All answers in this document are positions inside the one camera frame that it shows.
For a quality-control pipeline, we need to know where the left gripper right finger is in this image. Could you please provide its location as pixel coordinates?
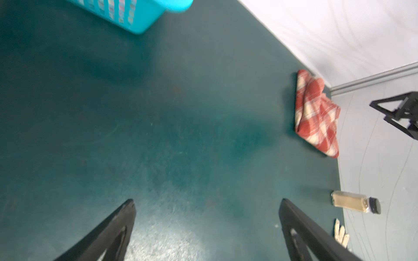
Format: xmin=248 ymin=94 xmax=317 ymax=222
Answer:
xmin=279 ymin=199 xmax=360 ymax=261

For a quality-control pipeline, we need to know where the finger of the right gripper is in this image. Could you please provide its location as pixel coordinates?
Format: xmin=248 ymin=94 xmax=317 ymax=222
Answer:
xmin=370 ymin=91 xmax=418 ymax=121
xmin=384 ymin=116 xmax=418 ymax=140

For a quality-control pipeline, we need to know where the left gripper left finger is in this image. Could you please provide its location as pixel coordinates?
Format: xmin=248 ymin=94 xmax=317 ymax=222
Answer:
xmin=56 ymin=199 xmax=137 ymax=261

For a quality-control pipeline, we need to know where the red plaid skirt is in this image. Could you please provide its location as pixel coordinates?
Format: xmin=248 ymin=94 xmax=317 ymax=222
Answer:
xmin=295 ymin=70 xmax=341 ymax=158

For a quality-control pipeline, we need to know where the beige work glove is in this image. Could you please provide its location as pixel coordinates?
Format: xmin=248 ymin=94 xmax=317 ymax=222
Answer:
xmin=334 ymin=219 xmax=350 ymax=249

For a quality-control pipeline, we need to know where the small jar black lid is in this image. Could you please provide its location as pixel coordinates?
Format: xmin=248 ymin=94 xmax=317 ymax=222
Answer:
xmin=331 ymin=190 xmax=382 ymax=214

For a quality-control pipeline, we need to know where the teal plastic basket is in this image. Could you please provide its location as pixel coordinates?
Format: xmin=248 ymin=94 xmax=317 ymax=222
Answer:
xmin=71 ymin=0 xmax=193 ymax=34

